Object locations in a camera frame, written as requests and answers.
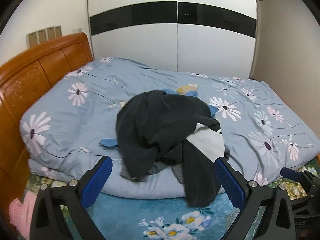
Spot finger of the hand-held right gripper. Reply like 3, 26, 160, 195
280, 167, 320, 198

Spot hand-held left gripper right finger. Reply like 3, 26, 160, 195
214, 156, 303, 240

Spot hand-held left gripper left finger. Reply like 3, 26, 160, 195
29, 156, 113, 240

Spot blue printed garment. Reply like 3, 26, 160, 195
99, 84, 219, 148

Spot white and black garment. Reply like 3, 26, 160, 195
186, 122, 225, 163

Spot dark grey pants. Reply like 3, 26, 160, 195
116, 89, 225, 207

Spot grey garment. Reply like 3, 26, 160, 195
119, 161, 187, 184

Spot teal floral bed sheet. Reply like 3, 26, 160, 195
25, 160, 320, 240

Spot pink knitted cloth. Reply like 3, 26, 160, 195
9, 191, 38, 239

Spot blue-grey daisy print duvet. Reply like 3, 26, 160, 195
19, 57, 320, 198

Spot orange wooden headboard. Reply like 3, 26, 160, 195
0, 32, 94, 205

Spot white wardrobe with black stripe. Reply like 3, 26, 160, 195
87, 0, 258, 79

